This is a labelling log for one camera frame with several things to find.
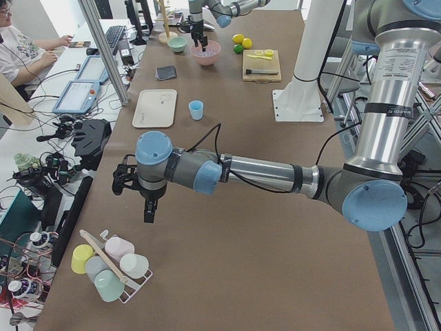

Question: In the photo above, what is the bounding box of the aluminium frame post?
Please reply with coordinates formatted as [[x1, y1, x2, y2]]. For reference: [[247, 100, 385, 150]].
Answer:
[[78, 0, 129, 106]]

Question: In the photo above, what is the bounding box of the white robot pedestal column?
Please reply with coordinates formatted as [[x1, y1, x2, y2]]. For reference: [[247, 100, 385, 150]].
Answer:
[[273, 0, 346, 122]]

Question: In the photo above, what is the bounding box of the grey folded cloth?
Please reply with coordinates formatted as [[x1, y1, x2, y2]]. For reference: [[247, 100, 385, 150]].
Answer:
[[155, 66, 176, 81]]

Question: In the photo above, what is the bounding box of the green lime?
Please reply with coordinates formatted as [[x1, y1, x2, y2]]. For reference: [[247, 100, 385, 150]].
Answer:
[[233, 44, 244, 54]]

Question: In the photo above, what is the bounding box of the yellow plastic knife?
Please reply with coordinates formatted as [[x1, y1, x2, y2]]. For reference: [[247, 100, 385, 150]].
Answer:
[[246, 54, 273, 61]]

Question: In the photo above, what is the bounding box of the black monitor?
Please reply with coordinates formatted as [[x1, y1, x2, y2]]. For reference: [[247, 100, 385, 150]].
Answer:
[[124, 0, 154, 46]]

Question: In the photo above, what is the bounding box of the bamboo cutting board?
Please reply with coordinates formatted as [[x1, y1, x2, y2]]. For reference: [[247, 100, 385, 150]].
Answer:
[[242, 50, 282, 82]]

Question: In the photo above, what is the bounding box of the yellow plastic cup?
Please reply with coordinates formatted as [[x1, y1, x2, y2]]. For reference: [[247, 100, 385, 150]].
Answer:
[[71, 244, 94, 274]]

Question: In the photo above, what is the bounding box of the light blue plastic cup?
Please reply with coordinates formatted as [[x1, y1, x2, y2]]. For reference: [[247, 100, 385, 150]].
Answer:
[[188, 100, 204, 121]]

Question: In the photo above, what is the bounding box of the blue teach pendant near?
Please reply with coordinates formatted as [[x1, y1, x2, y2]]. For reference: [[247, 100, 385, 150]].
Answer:
[[52, 79, 101, 114]]

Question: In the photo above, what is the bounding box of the white plastic cup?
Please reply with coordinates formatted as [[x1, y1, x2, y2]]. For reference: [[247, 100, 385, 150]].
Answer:
[[119, 253, 150, 279]]

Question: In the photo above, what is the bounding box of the seated person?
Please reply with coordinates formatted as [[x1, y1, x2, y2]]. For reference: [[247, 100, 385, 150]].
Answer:
[[1, 1, 72, 101]]

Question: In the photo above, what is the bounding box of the blue teach pendant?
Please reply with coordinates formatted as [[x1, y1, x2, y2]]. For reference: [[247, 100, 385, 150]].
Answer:
[[76, 55, 109, 84], [52, 79, 101, 114]]

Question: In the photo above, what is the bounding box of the cream rabbit serving tray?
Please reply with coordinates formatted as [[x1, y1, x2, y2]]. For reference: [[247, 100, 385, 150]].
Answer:
[[132, 89, 177, 128]]

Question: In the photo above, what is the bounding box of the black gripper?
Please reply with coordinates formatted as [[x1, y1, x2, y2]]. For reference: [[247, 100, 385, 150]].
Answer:
[[139, 185, 167, 223], [191, 21, 207, 48]]

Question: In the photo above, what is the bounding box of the mint green bowl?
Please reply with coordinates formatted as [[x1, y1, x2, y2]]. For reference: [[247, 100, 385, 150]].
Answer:
[[167, 37, 187, 53]]

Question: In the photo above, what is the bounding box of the yellow lemon near lime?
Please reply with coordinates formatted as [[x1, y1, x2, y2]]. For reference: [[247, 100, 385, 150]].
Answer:
[[232, 34, 245, 44]]

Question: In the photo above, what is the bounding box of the pink bowl of ice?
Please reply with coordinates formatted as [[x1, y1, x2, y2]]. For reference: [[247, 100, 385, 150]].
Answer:
[[190, 40, 221, 66]]

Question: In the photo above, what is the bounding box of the blue teach pendant far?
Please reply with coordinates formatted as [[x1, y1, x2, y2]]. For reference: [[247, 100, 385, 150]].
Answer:
[[76, 55, 109, 84]]

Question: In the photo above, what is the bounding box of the white wire cup rack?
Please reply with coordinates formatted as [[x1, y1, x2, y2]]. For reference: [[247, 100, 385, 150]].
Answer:
[[79, 230, 154, 304]]

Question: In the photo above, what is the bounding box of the yellow lemon front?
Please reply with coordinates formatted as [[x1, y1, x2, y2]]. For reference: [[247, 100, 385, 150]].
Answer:
[[241, 38, 253, 49]]

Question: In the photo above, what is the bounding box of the grey plastic cup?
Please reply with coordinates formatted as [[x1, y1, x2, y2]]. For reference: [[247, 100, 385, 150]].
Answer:
[[85, 255, 109, 283]]

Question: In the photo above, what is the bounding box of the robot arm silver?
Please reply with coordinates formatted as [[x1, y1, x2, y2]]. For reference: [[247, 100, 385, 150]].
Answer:
[[186, 0, 271, 52], [134, 1, 440, 232]]

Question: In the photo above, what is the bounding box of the mint plastic cup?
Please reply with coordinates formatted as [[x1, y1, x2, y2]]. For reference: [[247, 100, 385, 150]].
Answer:
[[94, 270, 125, 302]]

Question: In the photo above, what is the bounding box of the black keyboard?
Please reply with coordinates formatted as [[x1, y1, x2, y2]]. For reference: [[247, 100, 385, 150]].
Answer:
[[105, 26, 125, 55]]

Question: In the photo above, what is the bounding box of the pink plastic cup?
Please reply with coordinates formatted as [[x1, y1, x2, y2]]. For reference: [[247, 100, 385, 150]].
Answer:
[[104, 237, 135, 263]]

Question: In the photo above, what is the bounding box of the wooden cup tree stand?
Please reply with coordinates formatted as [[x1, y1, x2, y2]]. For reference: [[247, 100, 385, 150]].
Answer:
[[157, 0, 178, 44]]

